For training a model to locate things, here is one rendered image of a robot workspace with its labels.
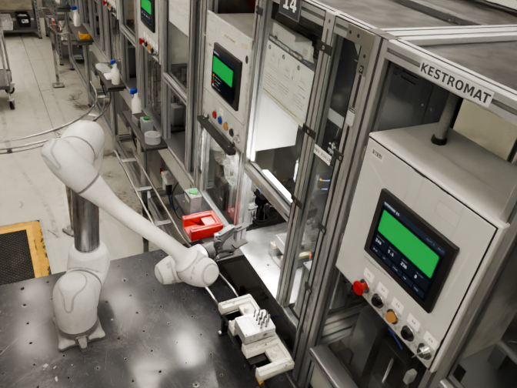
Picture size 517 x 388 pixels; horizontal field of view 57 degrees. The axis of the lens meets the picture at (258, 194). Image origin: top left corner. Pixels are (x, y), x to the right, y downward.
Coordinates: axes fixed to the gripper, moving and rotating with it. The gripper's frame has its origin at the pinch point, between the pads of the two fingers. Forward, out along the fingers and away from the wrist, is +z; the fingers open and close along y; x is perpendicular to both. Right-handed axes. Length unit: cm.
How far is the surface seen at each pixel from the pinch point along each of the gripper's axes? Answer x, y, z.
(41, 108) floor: 383, -95, 48
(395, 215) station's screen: -74, 61, -17
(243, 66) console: 14, 68, 8
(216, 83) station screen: 33, 55, 10
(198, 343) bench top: -11.4, -35.7, -30.7
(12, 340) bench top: 34, -33, -89
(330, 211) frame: -48, 43, -7
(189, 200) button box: 37.1, -2.4, -1.0
